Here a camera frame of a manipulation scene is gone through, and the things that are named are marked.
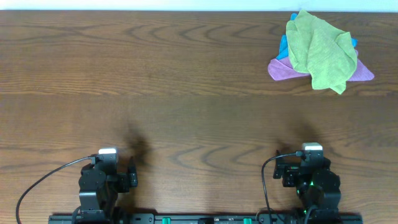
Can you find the blue microfiber cloth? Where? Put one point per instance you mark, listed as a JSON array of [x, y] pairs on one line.
[[283, 47]]

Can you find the light green microfiber cloth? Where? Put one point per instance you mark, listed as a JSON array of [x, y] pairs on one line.
[[321, 50]]

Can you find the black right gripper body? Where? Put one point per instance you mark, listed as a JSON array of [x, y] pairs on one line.
[[286, 172]]

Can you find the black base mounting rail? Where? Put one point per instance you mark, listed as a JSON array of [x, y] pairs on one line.
[[148, 218]]

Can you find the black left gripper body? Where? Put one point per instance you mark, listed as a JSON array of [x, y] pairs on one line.
[[125, 182]]

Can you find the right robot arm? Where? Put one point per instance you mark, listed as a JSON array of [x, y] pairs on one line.
[[317, 187]]

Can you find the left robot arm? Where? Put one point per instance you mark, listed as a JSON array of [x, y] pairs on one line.
[[98, 206]]

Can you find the purple microfiber cloth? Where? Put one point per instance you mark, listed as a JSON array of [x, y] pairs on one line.
[[280, 68]]

